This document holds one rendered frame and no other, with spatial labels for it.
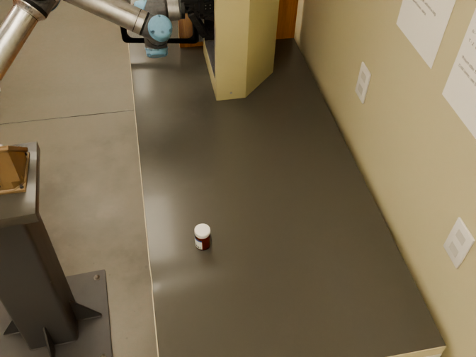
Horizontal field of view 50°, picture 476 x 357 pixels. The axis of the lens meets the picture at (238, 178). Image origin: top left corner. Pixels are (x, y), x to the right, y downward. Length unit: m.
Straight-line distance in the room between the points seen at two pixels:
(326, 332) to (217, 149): 0.71
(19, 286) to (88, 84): 1.93
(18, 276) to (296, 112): 1.14
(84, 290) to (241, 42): 1.38
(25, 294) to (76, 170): 1.15
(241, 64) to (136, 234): 1.20
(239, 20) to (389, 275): 0.92
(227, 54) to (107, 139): 1.56
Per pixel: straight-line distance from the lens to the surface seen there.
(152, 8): 1.82
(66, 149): 3.21
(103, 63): 3.86
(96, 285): 2.55
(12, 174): 1.66
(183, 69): 2.08
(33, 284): 2.04
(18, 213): 1.65
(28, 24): 1.82
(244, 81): 1.89
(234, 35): 1.77
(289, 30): 2.27
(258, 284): 1.40
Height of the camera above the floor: 2.13
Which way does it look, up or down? 47 degrees down
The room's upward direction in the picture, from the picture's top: 2 degrees clockwise
